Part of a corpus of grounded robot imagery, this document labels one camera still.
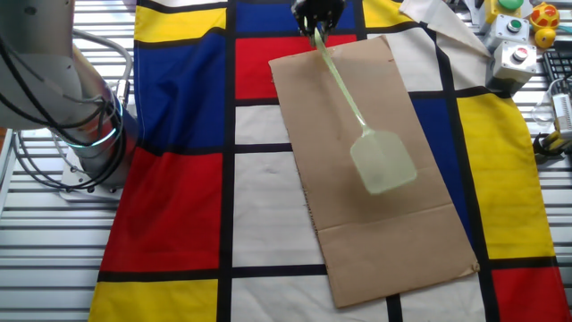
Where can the yellow black clamp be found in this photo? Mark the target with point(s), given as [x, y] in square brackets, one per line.
[552, 143]

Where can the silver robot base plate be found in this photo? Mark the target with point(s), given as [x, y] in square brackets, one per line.
[71, 190]

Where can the grey box red button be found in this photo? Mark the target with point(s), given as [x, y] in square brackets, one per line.
[505, 67]

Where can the yellow box green button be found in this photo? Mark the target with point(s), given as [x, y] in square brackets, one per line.
[493, 9]

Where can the pale green plastic flyswatter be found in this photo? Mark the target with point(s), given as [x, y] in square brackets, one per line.
[384, 165]

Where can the grey box green button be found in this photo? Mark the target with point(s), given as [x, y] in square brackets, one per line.
[500, 29]

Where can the orange yellow toy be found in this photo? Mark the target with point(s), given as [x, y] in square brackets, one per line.
[545, 17]

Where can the brown cardboard sheet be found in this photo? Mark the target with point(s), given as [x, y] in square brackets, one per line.
[380, 250]

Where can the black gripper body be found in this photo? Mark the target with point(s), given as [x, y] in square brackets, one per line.
[318, 5]

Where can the colour-block patterned cloth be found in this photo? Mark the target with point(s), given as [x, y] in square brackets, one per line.
[179, 201]

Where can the black keyboard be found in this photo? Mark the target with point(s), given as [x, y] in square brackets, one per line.
[558, 67]

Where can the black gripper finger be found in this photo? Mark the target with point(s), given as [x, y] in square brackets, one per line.
[331, 21]
[308, 24]

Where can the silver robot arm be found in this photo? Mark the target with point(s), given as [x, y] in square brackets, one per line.
[40, 80]

